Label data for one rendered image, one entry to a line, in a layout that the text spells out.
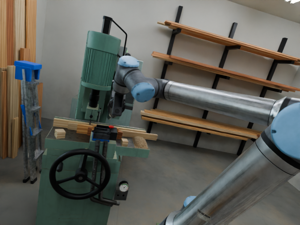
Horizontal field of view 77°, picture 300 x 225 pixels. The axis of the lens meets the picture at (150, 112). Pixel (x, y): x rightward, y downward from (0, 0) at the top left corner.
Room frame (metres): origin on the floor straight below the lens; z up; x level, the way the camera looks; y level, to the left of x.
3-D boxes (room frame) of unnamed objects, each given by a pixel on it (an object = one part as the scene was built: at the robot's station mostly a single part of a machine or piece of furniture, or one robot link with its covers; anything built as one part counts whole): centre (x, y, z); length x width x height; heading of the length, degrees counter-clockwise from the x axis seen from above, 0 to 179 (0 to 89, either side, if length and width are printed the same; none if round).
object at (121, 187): (1.02, 0.05, 0.65); 0.06 x 0.04 x 0.08; 107
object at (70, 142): (1.06, 0.25, 0.87); 0.61 x 0.30 x 0.06; 107
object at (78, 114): (1.42, 0.45, 1.16); 0.22 x 0.22 x 0.72; 17
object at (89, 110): (1.16, 0.36, 1.03); 0.14 x 0.07 x 0.09; 17
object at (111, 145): (0.98, 0.22, 0.91); 0.15 x 0.14 x 0.09; 107
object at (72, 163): (1.26, 0.39, 0.76); 0.57 x 0.45 x 0.09; 17
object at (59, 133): (0.98, 0.47, 0.92); 0.05 x 0.04 x 0.04; 43
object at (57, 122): (1.19, 0.28, 0.92); 0.60 x 0.02 x 0.05; 107
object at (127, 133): (1.19, 0.19, 0.92); 0.60 x 0.02 x 0.04; 107
